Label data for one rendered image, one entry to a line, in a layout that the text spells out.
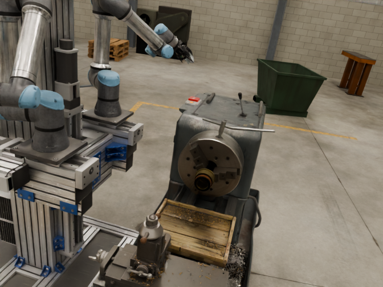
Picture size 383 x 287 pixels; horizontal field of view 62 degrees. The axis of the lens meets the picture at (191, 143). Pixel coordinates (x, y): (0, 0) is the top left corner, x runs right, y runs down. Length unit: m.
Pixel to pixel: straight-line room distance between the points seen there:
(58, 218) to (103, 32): 1.07
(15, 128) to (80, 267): 0.96
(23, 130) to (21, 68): 0.64
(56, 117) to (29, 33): 0.35
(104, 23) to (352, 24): 10.70
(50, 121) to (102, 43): 0.65
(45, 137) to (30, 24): 0.45
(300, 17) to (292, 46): 0.92
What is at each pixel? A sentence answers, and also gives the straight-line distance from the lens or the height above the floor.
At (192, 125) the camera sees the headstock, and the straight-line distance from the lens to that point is 1.66.
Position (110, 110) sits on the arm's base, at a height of 1.20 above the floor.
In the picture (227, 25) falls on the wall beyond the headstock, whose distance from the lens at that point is 11.49.
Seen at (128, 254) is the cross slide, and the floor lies 0.97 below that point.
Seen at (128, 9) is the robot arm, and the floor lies 1.72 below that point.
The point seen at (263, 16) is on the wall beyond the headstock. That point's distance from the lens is 11.51.
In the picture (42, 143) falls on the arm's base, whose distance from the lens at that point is 1.44.
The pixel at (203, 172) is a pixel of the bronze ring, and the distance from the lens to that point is 1.44.
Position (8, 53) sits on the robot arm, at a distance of 1.39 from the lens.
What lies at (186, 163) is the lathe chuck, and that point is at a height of 1.08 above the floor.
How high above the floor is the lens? 1.82
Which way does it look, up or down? 24 degrees down
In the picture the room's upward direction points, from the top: 8 degrees clockwise
